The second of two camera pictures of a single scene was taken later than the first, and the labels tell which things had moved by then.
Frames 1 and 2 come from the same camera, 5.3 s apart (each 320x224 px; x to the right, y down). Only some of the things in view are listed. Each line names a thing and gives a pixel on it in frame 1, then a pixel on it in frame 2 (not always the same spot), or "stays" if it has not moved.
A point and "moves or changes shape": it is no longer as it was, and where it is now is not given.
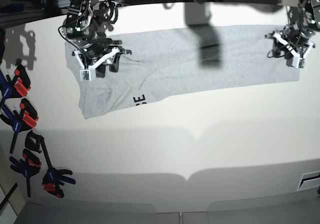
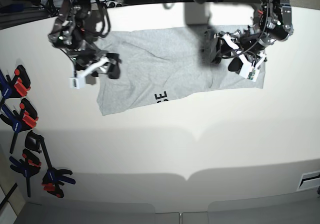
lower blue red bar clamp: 28,168 stays
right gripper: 291,42 → 253,43
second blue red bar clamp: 16,123 stays
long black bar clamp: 53,177 stays
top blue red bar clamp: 19,87 stays
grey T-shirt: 168,62 moves or changes shape
